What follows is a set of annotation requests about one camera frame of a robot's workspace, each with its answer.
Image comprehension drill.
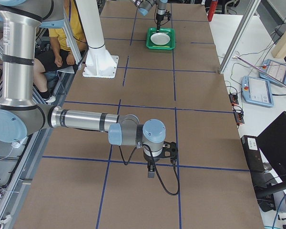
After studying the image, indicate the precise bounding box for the person in yellow shirt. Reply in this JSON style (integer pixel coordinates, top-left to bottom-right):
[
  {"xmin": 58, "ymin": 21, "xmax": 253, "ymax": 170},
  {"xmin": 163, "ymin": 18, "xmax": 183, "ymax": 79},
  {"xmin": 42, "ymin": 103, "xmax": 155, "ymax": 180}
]
[{"xmin": 33, "ymin": 0, "xmax": 86, "ymax": 103}]

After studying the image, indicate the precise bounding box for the black desktop box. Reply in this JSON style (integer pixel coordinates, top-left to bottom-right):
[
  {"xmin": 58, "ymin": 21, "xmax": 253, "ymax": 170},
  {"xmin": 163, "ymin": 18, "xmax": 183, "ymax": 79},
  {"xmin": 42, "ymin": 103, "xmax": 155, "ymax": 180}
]
[{"xmin": 241, "ymin": 135, "xmax": 265, "ymax": 173}]

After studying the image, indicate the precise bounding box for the red cylinder tube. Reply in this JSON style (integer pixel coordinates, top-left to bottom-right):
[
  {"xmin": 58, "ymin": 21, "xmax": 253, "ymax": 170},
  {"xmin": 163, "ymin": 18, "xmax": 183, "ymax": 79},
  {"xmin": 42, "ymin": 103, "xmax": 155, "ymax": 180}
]
[{"xmin": 207, "ymin": 0, "xmax": 218, "ymax": 22}]

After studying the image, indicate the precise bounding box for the black monitor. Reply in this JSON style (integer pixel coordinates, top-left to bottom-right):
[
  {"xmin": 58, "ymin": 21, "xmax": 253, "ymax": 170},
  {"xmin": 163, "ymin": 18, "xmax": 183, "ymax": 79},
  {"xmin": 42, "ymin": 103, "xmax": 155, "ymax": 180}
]
[{"xmin": 257, "ymin": 111, "xmax": 286, "ymax": 181}]

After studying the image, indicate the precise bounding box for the blue teach pendant far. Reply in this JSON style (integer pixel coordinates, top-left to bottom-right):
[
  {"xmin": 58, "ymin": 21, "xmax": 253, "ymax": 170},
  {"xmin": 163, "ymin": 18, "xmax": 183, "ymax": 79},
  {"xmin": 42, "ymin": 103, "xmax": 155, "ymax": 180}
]
[{"xmin": 261, "ymin": 59, "xmax": 286, "ymax": 84}]

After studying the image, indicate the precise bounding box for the yellow plastic spoon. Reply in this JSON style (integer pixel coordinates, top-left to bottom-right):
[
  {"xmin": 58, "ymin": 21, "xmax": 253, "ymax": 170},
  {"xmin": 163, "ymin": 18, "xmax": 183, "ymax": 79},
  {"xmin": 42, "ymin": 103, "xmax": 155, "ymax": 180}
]
[{"xmin": 153, "ymin": 46, "xmax": 170, "ymax": 48}]

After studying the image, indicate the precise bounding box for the orange black adapter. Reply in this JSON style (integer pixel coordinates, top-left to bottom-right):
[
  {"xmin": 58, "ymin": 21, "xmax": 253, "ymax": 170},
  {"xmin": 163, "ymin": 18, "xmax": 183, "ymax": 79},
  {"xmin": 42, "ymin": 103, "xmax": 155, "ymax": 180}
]
[
  {"xmin": 228, "ymin": 93, "xmax": 239, "ymax": 105},
  {"xmin": 234, "ymin": 112, "xmax": 245, "ymax": 126}
]

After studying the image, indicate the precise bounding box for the orange black adapter upper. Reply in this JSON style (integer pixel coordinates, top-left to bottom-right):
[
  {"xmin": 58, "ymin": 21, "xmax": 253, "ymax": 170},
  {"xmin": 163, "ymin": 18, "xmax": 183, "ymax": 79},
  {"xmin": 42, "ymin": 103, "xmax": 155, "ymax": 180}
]
[{"xmin": 228, "ymin": 93, "xmax": 239, "ymax": 105}]

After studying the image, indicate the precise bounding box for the wooden board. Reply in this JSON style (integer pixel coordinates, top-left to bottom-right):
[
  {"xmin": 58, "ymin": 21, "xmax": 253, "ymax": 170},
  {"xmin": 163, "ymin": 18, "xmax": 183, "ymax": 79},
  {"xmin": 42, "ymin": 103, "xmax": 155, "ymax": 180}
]
[{"xmin": 271, "ymin": 23, "xmax": 286, "ymax": 59}]

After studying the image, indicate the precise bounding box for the blue teach pendant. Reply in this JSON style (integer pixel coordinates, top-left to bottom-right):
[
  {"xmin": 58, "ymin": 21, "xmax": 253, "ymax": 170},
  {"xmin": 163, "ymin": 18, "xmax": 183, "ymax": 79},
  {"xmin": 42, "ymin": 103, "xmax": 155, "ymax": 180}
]
[
  {"xmin": 242, "ymin": 76, "xmax": 274, "ymax": 107},
  {"xmin": 261, "ymin": 59, "xmax": 286, "ymax": 84}
]

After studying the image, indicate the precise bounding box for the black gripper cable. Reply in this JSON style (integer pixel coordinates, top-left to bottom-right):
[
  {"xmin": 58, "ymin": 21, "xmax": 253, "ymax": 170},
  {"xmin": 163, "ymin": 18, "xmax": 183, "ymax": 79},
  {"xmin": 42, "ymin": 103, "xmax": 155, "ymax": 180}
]
[{"xmin": 118, "ymin": 145, "xmax": 180, "ymax": 196}]

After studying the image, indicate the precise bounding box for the green plastic tray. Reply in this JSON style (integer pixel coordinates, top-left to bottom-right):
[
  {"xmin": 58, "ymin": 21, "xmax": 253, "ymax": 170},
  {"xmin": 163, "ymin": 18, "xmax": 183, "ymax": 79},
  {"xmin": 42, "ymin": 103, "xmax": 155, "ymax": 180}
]
[{"xmin": 146, "ymin": 27, "xmax": 175, "ymax": 50}]

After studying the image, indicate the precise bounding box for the orange black adapter lower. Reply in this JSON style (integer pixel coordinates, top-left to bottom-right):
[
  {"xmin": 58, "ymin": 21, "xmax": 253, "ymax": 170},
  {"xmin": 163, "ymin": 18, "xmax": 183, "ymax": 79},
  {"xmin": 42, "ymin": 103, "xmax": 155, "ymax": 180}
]
[{"xmin": 234, "ymin": 112, "xmax": 245, "ymax": 126}]

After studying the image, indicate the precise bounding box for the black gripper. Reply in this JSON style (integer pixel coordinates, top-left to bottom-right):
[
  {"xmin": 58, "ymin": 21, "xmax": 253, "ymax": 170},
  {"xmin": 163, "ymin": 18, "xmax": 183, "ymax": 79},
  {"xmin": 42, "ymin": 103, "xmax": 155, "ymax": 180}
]
[
  {"xmin": 156, "ymin": 14, "xmax": 164, "ymax": 32},
  {"xmin": 143, "ymin": 149, "xmax": 163, "ymax": 178}
]

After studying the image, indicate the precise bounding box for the blue teach pendant near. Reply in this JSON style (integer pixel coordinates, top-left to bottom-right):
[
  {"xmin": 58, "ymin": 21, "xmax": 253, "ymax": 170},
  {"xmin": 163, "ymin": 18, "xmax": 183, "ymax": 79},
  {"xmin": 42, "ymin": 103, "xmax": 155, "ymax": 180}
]
[{"xmin": 242, "ymin": 76, "xmax": 274, "ymax": 107}]

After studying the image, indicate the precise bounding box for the person's hand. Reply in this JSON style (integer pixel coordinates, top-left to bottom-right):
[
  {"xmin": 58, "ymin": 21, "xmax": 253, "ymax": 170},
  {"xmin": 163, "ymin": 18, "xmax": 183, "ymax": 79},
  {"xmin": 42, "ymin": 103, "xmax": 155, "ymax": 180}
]
[{"xmin": 54, "ymin": 55, "xmax": 63, "ymax": 67}]

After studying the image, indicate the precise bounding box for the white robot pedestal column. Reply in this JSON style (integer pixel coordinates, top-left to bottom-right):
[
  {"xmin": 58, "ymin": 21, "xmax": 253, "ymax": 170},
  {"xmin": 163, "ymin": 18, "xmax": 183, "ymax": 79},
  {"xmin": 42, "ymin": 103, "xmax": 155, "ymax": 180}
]
[{"xmin": 78, "ymin": 0, "xmax": 119, "ymax": 79}]

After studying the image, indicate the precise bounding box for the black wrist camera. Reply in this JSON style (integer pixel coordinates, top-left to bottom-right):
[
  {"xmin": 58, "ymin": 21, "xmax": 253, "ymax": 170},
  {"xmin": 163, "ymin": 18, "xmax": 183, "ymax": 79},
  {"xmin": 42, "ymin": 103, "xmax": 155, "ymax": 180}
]
[
  {"xmin": 162, "ymin": 141, "xmax": 178, "ymax": 165},
  {"xmin": 164, "ymin": 10, "xmax": 171, "ymax": 21}
]

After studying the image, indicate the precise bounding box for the aluminium frame post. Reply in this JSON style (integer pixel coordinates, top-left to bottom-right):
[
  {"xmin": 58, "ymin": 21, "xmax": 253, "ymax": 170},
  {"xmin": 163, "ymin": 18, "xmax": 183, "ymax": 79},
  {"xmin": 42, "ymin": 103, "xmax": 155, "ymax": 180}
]
[{"xmin": 219, "ymin": 0, "xmax": 261, "ymax": 74}]

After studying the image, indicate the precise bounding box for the white round plate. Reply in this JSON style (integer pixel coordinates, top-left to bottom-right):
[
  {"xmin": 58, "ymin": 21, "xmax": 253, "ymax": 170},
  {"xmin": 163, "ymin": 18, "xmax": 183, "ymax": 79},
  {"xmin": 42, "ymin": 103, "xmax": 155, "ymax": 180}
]
[{"xmin": 150, "ymin": 33, "xmax": 170, "ymax": 46}]

